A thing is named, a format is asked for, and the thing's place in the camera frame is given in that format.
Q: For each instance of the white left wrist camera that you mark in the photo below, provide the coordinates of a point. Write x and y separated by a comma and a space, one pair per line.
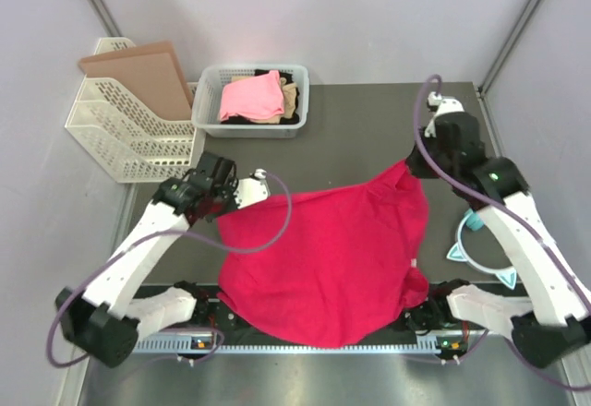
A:
251, 190

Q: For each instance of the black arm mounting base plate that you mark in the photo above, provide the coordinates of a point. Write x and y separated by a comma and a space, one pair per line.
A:
423, 320

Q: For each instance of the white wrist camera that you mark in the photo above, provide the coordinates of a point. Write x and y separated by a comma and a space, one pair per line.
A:
251, 190
440, 105

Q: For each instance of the light pink t shirt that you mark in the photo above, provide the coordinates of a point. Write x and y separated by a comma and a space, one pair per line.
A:
258, 97

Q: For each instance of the red t shirt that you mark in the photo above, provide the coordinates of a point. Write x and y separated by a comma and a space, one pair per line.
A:
347, 255

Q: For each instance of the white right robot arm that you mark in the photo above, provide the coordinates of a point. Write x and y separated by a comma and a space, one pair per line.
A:
554, 320

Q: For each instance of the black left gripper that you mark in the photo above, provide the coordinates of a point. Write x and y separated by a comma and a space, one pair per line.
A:
231, 187

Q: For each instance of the brown cardboard folder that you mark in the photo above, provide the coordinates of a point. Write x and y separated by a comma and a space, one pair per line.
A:
152, 72

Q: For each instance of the tan t shirt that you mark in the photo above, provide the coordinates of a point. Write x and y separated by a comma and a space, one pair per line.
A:
290, 102

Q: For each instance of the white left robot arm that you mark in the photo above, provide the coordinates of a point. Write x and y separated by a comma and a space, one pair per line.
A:
102, 317

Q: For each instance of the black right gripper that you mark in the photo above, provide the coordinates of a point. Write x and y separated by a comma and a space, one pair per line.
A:
414, 161

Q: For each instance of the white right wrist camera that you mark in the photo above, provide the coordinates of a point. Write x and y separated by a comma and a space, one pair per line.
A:
440, 105

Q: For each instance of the white plastic laundry basket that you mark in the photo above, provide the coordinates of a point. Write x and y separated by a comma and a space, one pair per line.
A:
208, 95

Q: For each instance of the cream mesh file organizer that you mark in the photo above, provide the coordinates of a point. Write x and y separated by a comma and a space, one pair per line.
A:
124, 136

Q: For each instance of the white slotted cable duct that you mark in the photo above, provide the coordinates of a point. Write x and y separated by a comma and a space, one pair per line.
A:
201, 343

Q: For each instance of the teal cat ear headphones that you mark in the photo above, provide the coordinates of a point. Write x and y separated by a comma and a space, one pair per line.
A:
457, 253

